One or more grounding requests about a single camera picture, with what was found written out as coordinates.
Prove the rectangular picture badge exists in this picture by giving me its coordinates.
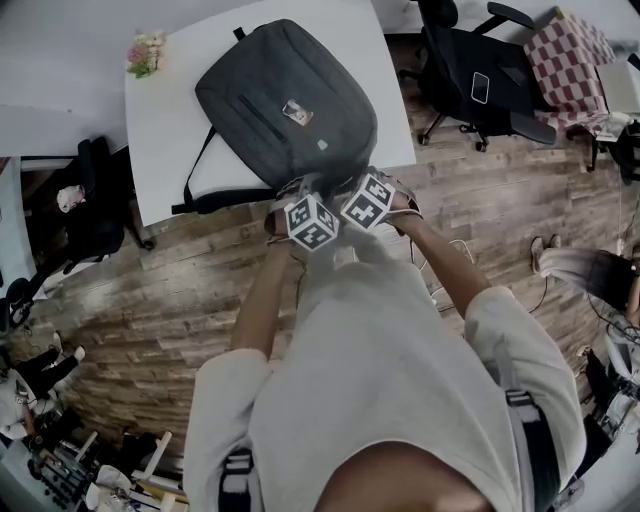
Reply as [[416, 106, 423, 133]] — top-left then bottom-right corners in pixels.
[[281, 99, 315, 126]]

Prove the person's left forearm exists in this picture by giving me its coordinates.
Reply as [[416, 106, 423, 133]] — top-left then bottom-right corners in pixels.
[[228, 212, 296, 361]]

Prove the grey black harness strap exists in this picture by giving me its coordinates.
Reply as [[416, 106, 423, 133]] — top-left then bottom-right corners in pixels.
[[502, 387, 561, 512], [219, 447, 261, 512]]

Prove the person's light grey shirt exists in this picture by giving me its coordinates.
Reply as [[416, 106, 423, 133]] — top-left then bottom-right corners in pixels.
[[182, 234, 589, 512]]

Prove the person's right forearm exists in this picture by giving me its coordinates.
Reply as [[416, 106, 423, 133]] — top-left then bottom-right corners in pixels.
[[394, 214, 494, 321]]

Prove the black mesh office chair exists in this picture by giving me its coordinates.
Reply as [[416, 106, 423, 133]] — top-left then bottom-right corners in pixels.
[[399, 0, 559, 154]]

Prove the white table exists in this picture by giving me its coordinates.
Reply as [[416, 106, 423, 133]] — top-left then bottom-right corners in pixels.
[[123, 0, 418, 229]]

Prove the pink checkered tablecloth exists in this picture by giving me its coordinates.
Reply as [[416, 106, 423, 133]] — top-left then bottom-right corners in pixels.
[[523, 10, 619, 134]]

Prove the white-edged smartphone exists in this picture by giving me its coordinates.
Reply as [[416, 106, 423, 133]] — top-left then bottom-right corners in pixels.
[[469, 71, 492, 105]]

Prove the dark grey backpack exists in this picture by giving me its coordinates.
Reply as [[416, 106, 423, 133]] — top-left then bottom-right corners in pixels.
[[170, 18, 379, 216]]

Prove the white plush toy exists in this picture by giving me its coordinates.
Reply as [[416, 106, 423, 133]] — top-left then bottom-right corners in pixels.
[[55, 183, 87, 214]]

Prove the small pink flower bouquet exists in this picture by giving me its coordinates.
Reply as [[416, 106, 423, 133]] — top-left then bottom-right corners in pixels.
[[124, 28, 167, 80]]

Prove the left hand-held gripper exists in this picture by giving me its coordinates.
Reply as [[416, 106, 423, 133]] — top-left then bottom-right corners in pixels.
[[272, 172, 342, 252]]

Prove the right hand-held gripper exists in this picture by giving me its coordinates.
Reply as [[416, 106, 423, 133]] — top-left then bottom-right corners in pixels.
[[339, 168, 424, 236]]

